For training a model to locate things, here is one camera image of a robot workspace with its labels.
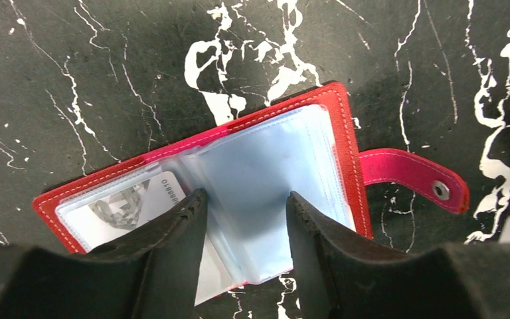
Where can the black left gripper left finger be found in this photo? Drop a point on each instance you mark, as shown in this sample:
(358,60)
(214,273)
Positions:
(150,272)

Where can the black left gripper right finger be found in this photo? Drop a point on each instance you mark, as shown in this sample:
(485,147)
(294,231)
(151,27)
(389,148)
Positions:
(341,274)

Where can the red leather card holder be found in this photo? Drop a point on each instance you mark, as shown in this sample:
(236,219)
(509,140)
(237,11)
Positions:
(249,166)

